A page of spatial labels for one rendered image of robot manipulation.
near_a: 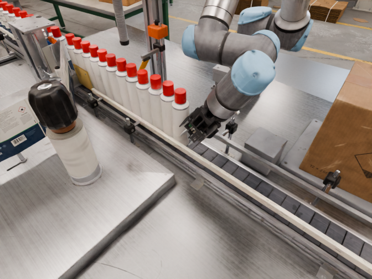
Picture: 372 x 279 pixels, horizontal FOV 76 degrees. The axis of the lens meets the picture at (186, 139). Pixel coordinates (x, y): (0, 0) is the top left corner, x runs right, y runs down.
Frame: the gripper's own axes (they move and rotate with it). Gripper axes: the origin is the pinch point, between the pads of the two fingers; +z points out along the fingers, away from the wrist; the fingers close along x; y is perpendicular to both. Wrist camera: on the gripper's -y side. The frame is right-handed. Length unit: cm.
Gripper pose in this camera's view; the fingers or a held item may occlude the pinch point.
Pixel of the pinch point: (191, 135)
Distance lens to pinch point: 74.4
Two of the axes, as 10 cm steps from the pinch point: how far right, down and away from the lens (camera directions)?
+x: 6.5, 7.5, -0.5
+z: -3.8, 3.8, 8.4
